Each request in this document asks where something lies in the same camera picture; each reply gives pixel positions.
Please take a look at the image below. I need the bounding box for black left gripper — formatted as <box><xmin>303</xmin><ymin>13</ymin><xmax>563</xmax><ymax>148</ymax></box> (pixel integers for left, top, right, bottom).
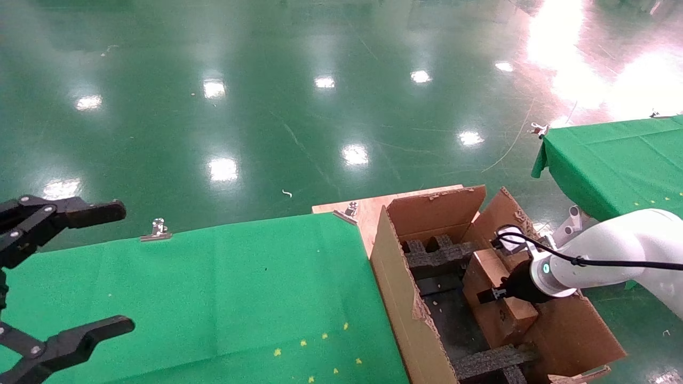
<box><xmin>0</xmin><ymin>195</ymin><xmax>136</xmax><ymax>384</ymax></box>

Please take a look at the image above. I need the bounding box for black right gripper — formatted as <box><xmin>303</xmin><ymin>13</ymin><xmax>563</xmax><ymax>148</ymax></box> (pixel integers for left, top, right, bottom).
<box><xmin>476</xmin><ymin>260</ymin><xmax>541</xmax><ymax>306</ymax></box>

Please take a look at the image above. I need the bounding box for small cardboard box with hole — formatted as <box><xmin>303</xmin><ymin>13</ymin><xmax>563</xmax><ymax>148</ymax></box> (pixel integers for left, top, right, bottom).
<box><xmin>462</xmin><ymin>248</ymin><xmax>539</xmax><ymax>348</ymax></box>

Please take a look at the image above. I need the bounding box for large open cardboard carton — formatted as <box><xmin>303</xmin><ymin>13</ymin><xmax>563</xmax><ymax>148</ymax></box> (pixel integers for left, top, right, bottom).
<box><xmin>370</xmin><ymin>184</ymin><xmax>628</xmax><ymax>384</ymax></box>

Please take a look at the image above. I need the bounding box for black foam bottom sheet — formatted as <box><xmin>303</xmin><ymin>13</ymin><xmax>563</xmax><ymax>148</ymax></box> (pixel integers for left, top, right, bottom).
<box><xmin>415</xmin><ymin>275</ymin><xmax>497</xmax><ymax>369</ymax></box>

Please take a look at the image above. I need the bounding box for black foam insert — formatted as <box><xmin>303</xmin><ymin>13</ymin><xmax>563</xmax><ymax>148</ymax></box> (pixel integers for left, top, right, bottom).
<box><xmin>452</xmin><ymin>346</ymin><xmax>541</xmax><ymax>384</ymax></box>
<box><xmin>401</xmin><ymin>235</ymin><xmax>481</xmax><ymax>279</ymax></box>

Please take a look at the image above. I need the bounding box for white table leg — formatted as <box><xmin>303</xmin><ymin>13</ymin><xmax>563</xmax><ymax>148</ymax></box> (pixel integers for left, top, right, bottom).
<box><xmin>552</xmin><ymin>205</ymin><xmax>589</xmax><ymax>249</ymax></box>

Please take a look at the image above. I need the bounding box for green tablecloth with yellow specks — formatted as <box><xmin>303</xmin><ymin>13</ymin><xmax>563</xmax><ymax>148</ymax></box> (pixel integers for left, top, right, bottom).
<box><xmin>0</xmin><ymin>212</ymin><xmax>411</xmax><ymax>384</ymax></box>

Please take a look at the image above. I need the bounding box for green cloth on side table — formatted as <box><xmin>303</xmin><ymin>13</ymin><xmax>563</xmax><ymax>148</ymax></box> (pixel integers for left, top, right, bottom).
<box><xmin>532</xmin><ymin>115</ymin><xmax>683</xmax><ymax>291</ymax></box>

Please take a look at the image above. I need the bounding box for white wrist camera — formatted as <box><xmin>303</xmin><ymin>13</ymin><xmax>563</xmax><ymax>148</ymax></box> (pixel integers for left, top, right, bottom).
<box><xmin>494</xmin><ymin>226</ymin><xmax>529</xmax><ymax>252</ymax></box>

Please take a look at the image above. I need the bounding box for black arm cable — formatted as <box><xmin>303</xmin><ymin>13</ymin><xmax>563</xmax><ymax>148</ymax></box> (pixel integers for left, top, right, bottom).
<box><xmin>496</xmin><ymin>233</ymin><xmax>683</xmax><ymax>270</ymax></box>

